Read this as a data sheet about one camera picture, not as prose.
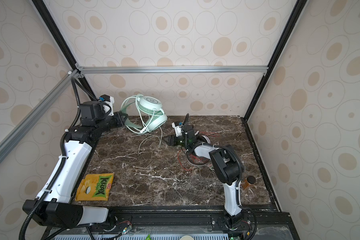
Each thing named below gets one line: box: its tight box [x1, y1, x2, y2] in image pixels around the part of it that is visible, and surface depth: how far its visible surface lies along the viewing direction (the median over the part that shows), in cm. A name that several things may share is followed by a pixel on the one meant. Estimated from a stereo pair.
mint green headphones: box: [120, 94, 168, 133], surface depth 64 cm
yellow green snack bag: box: [75, 172, 115, 201], surface depth 86 cm
